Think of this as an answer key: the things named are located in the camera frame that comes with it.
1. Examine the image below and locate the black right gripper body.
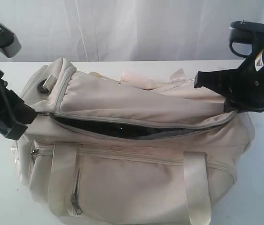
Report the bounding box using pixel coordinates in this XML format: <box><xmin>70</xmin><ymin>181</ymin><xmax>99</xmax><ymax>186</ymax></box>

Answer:
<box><xmin>226</xmin><ymin>46</ymin><xmax>264</xmax><ymax>112</ymax></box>

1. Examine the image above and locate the beige duffel bag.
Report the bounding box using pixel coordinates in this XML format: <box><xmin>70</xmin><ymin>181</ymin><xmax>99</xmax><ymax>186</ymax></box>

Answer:
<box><xmin>14</xmin><ymin>58</ymin><xmax>254</xmax><ymax>225</ymax></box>

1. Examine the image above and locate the white backdrop curtain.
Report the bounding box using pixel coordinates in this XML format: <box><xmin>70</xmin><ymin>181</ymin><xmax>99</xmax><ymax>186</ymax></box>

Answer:
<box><xmin>0</xmin><ymin>0</ymin><xmax>264</xmax><ymax>62</ymax></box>

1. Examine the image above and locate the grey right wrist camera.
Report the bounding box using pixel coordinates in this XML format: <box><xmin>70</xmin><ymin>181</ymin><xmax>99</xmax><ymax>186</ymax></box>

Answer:
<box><xmin>229</xmin><ymin>20</ymin><xmax>264</xmax><ymax>58</ymax></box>

